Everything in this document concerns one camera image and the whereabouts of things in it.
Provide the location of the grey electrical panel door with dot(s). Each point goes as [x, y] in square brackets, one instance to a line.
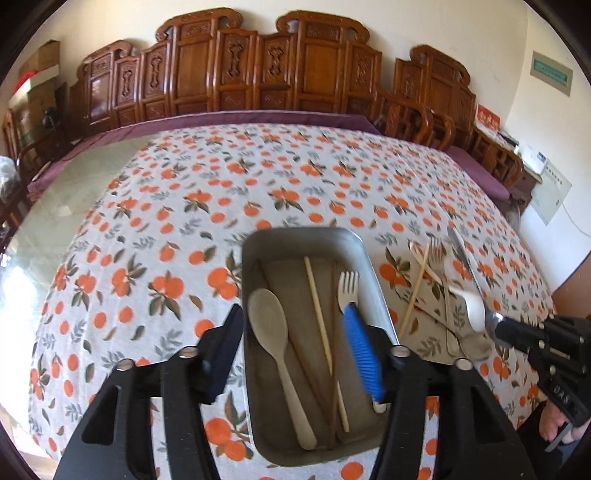
[551, 191]

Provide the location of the clear plastic bag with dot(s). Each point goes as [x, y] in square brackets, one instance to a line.
[7, 175]

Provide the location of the metal spoon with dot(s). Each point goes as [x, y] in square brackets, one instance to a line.
[494, 321]

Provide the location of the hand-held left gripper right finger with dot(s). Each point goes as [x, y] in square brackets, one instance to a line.
[364, 355]

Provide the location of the orange print tablecloth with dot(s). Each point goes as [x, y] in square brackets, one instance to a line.
[231, 184]

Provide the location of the metal table knife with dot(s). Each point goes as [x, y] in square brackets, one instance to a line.
[464, 258]

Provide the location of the carved wooden armchair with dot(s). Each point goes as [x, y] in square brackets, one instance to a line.
[438, 87]

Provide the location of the light wooden chopstick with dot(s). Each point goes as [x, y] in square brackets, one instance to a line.
[318, 314]
[413, 295]

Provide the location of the metal rectangular tray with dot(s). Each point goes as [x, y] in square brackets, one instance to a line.
[286, 277]

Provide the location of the long purple seat cushion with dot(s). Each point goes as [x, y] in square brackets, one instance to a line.
[300, 117]

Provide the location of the long carved wooden sofa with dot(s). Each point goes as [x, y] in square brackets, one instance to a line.
[231, 69]

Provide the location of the brown cardboard box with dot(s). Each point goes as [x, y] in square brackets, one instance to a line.
[44, 57]

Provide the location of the beige fork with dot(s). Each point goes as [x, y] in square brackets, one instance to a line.
[348, 295]

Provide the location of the person's right hand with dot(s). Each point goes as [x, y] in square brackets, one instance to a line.
[551, 420]

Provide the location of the wooden chair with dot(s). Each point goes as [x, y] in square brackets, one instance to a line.
[27, 147]

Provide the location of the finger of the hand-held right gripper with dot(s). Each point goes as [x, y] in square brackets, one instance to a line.
[524, 345]
[515, 325]

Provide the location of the beige wooden spoon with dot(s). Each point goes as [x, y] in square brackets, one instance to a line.
[268, 318]

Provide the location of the white ceramic spoon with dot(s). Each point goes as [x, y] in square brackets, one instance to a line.
[468, 307]

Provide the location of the metal fork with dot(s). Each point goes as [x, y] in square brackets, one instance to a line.
[447, 300]

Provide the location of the white router box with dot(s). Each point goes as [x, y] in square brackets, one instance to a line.
[533, 160]

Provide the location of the wooden side table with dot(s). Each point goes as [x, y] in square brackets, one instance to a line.
[524, 177]

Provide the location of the green framed wall panel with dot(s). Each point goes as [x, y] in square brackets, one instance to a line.
[551, 73]

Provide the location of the purple armchair cushion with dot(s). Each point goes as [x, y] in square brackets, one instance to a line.
[480, 175]

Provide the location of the red decoration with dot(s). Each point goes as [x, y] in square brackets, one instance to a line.
[25, 79]

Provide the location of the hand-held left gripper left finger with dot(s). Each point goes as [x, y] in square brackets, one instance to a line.
[226, 355]

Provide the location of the red gift box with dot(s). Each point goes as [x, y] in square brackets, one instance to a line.
[488, 117]

